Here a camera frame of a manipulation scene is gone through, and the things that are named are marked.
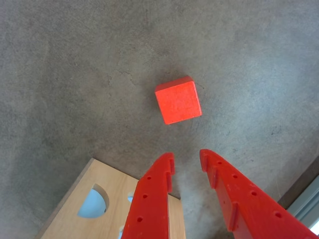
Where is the red cube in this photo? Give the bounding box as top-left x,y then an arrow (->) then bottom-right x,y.
154,76 -> 203,125

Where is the aluminium profile rail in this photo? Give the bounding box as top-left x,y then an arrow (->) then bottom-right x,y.
286,179 -> 319,231

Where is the wooden shape sorter box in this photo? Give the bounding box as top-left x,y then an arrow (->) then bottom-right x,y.
34,157 -> 186,239

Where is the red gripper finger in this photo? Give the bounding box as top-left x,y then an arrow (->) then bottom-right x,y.
121,152 -> 175,239
199,148 -> 319,239

